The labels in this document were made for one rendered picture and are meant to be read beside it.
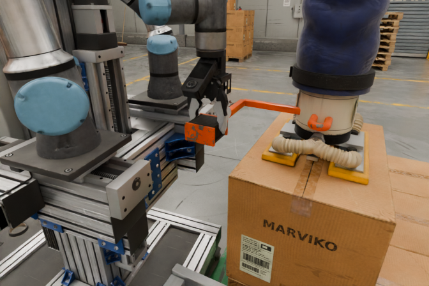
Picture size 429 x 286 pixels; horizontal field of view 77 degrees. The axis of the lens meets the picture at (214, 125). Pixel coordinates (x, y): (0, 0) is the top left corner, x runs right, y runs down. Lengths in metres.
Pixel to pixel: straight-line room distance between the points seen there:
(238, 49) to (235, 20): 0.75
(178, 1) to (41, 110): 0.33
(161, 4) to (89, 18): 0.37
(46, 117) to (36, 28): 0.15
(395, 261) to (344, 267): 0.44
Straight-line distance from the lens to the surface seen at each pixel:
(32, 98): 0.55
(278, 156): 0.83
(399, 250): 1.30
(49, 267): 1.69
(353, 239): 0.77
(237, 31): 7.76
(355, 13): 0.78
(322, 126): 0.77
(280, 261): 0.88
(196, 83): 0.60
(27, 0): 0.56
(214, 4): 0.64
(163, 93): 1.09
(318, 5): 0.79
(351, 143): 0.92
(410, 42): 10.41
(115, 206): 0.70
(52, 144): 0.74
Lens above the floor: 1.37
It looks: 23 degrees down
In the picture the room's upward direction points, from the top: straight up
